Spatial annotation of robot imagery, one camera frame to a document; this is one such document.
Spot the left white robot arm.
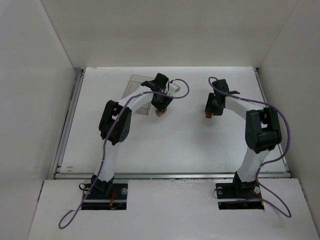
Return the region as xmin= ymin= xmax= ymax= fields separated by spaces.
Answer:
xmin=91 ymin=73 xmax=172 ymax=197

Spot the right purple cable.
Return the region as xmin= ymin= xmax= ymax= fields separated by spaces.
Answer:
xmin=208 ymin=76 xmax=293 ymax=219

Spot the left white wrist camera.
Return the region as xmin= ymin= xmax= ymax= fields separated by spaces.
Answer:
xmin=169 ymin=81 xmax=181 ymax=93

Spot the purple cable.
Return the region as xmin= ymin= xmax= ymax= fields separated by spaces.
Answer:
xmin=57 ymin=78 xmax=190 ymax=230
xmin=208 ymin=76 xmax=293 ymax=219

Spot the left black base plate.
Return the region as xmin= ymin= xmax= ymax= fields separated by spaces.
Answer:
xmin=80 ymin=183 xmax=128 ymax=211

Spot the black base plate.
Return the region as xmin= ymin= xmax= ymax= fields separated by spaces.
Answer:
xmin=80 ymin=183 xmax=128 ymax=211
xmin=214 ymin=182 xmax=265 ymax=210

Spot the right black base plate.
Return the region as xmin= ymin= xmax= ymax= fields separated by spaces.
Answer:
xmin=214 ymin=182 xmax=265 ymax=210

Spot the front aluminium rail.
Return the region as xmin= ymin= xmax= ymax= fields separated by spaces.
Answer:
xmin=54 ymin=171 xmax=292 ymax=180

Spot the clear plastic box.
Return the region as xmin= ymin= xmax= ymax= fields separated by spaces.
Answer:
xmin=122 ymin=74 xmax=154 ymax=116

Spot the small red-brown wood block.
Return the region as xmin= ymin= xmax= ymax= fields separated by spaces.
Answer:
xmin=205 ymin=112 xmax=213 ymax=119

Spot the light wood block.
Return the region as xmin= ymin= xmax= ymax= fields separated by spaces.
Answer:
xmin=155 ymin=109 xmax=167 ymax=117

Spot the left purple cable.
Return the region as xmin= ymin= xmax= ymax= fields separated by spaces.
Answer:
xmin=57 ymin=78 xmax=190 ymax=230

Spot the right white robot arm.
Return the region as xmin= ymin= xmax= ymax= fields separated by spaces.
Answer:
xmin=204 ymin=77 xmax=282 ymax=200

